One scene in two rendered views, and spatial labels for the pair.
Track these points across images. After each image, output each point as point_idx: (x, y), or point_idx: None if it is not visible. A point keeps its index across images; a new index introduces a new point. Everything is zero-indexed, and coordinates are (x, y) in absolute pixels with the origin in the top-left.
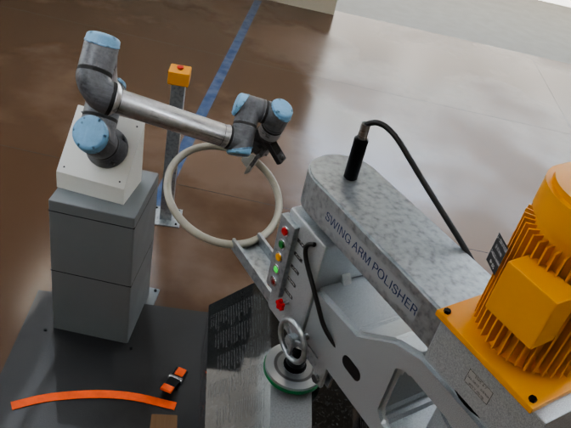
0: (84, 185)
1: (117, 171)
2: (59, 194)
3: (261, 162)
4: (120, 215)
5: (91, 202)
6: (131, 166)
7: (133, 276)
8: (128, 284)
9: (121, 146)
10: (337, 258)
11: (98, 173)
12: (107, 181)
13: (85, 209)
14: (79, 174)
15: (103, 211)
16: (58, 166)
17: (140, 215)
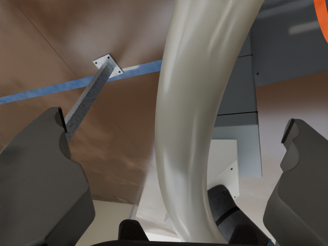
0: (238, 174)
1: (223, 178)
2: (248, 174)
3: (185, 121)
4: (258, 136)
5: (248, 158)
6: (213, 179)
7: (242, 60)
8: (252, 58)
9: (213, 212)
10: None
11: (231, 183)
12: (234, 174)
13: (260, 157)
14: (236, 187)
15: (259, 148)
16: (235, 197)
17: (229, 116)
